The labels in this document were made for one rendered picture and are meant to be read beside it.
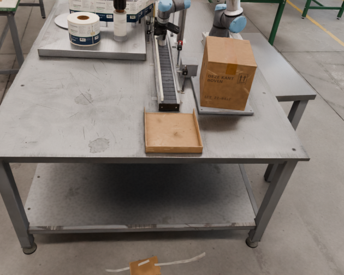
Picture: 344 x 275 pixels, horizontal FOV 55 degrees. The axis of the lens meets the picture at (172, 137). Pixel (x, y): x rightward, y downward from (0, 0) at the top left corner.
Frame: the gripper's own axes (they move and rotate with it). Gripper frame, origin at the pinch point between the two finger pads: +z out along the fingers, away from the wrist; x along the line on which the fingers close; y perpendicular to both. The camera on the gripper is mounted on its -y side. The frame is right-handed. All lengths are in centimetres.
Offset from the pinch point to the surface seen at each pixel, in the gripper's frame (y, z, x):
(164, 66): 0.9, -8.3, 25.5
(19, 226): 79, 9, 117
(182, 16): -13.8, 3.2, -22.3
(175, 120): -2, -28, 69
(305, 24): -254, 225, -203
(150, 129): 11, -32, 75
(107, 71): 34.8, -3.5, 27.1
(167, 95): 1, -24, 53
